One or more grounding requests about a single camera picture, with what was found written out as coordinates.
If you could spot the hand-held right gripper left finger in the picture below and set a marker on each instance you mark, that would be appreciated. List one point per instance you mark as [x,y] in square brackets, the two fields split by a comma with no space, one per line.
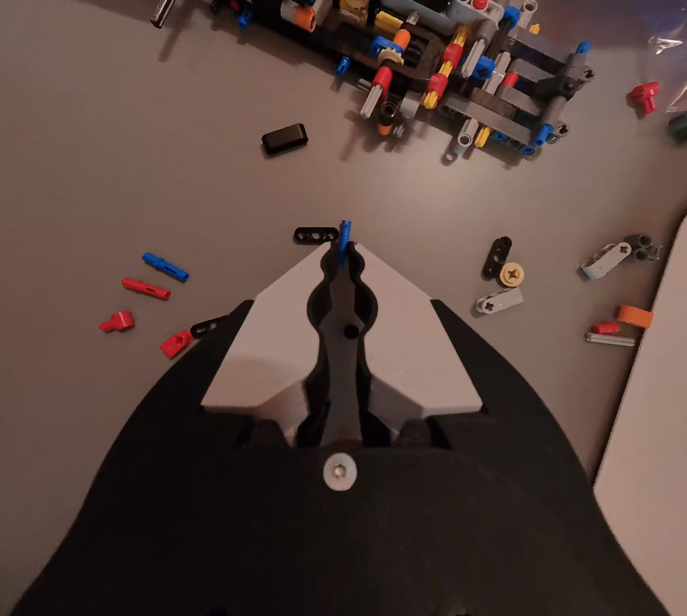
[263,353]

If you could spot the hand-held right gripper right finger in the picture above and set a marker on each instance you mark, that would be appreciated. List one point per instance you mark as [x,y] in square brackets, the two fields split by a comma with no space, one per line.
[424,353]

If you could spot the black rounded lego block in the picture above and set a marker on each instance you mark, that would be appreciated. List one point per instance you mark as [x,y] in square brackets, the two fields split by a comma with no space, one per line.
[284,139]

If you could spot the black thin lego piece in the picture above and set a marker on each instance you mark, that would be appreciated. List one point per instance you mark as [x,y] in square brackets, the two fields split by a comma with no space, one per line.
[206,327]

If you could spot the small red lego piece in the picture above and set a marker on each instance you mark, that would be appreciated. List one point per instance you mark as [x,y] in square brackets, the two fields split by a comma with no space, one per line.
[119,322]
[174,345]
[605,328]

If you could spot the light grey lego liftarm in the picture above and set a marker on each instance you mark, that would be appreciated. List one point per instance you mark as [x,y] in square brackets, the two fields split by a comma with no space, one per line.
[502,300]

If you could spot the tan round lego piece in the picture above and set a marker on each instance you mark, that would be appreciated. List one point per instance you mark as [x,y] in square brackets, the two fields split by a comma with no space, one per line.
[511,274]

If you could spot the black short lego liftarm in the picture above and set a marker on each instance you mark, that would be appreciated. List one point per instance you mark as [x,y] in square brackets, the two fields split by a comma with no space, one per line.
[496,256]

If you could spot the black thin lego liftarm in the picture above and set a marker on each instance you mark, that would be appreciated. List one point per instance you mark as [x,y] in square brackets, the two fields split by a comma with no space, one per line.
[311,235]

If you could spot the blue long lego pin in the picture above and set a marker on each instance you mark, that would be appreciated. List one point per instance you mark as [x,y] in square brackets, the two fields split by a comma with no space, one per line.
[165,267]

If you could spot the red long lego pin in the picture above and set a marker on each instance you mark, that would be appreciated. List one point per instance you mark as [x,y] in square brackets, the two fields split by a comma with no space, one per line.
[146,288]

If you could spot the light grey lego axle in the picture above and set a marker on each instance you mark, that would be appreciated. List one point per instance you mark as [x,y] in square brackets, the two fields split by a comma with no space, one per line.
[610,339]

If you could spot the pale blue-grey lego liftarm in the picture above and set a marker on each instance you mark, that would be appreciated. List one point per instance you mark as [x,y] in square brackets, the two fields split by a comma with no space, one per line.
[606,261]

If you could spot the orange lego piece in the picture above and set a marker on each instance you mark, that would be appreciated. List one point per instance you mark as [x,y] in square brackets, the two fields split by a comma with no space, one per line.
[635,316]

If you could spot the dark grey double lego connector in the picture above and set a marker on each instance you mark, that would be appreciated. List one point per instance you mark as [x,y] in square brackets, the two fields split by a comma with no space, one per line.
[641,245]

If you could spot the red lego pin connector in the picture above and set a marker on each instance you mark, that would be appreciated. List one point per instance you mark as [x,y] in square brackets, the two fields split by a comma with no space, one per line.
[644,95]

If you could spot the instruction booklet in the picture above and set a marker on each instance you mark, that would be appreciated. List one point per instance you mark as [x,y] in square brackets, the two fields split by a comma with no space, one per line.
[655,439]

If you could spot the clear crinkled plastic bag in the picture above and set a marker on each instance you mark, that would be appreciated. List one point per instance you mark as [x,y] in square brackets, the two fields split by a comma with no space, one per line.
[671,44]

